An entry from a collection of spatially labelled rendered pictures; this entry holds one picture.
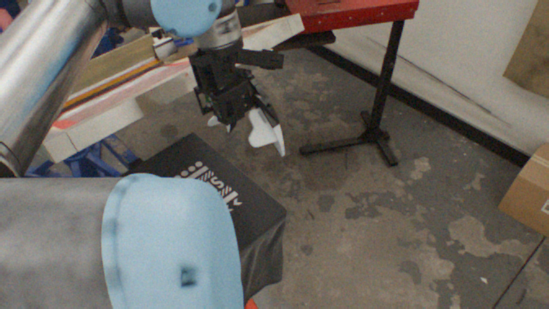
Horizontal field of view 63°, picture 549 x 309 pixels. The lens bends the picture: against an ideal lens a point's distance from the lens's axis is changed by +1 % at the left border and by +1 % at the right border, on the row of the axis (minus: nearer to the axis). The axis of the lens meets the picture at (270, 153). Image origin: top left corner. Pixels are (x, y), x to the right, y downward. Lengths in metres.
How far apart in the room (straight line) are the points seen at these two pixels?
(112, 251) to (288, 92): 3.09
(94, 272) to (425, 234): 2.43
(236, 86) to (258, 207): 0.73
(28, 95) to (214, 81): 0.36
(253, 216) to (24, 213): 1.14
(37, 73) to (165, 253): 0.25
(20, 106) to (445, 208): 2.52
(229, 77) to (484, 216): 2.25
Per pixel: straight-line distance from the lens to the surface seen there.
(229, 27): 0.66
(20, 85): 0.40
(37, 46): 0.44
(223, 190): 1.42
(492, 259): 2.63
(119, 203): 0.23
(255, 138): 0.71
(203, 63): 0.67
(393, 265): 2.44
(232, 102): 0.69
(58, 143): 0.79
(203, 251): 0.22
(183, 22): 0.53
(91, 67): 1.41
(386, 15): 2.10
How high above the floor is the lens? 2.06
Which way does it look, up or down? 47 degrees down
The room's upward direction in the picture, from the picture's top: straight up
